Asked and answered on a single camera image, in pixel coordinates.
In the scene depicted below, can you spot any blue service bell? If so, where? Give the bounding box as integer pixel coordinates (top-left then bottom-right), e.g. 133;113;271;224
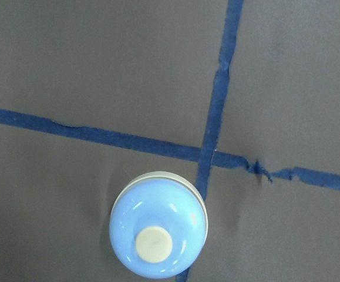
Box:
109;171;208;279

